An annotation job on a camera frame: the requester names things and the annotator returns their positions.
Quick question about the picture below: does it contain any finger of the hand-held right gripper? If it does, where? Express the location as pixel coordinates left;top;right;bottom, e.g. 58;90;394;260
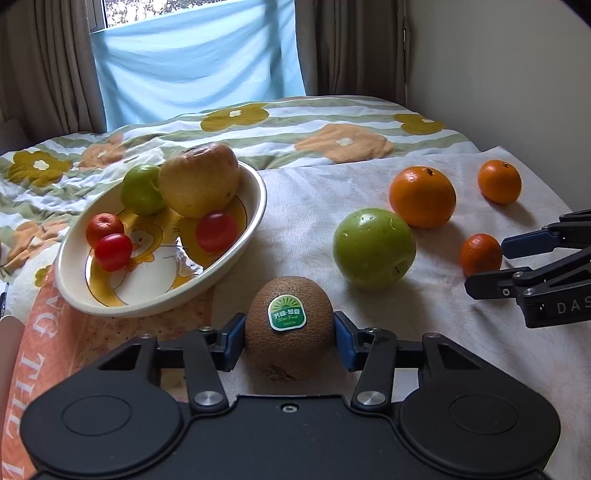
464;247;591;301
501;209;591;260

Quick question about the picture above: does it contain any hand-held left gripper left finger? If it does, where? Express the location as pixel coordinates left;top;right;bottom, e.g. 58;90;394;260
97;312;246;415

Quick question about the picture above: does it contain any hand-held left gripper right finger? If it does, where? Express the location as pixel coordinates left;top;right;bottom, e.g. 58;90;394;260
333;311;484;414

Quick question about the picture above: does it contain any brown kiwi with green sticker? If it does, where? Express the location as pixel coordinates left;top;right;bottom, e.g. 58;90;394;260
244;276;334;383

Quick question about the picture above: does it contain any cream and yellow oval plate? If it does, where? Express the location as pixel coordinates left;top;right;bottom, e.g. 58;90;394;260
54;159;267;318

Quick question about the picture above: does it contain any red cherry tomato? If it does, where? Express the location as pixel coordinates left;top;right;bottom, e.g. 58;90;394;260
196;211;238;253
95;233;134;272

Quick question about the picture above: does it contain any yellow apple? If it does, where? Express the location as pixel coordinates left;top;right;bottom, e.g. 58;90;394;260
158;143;240;219

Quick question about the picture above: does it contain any green apple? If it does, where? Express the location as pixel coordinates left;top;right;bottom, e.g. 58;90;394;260
333;208;417;291
121;165;166;216

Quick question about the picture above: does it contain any floral striped blanket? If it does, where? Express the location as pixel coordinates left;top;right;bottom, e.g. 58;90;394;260
0;95;485;296

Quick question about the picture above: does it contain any beige curtain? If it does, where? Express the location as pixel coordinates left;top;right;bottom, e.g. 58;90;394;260
0;0;109;153
294;0;411;104

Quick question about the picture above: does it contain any light blue window cloth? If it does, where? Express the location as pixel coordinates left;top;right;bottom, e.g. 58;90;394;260
90;0;308;132

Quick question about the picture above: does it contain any window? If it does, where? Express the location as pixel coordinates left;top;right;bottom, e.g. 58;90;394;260
90;0;232;33

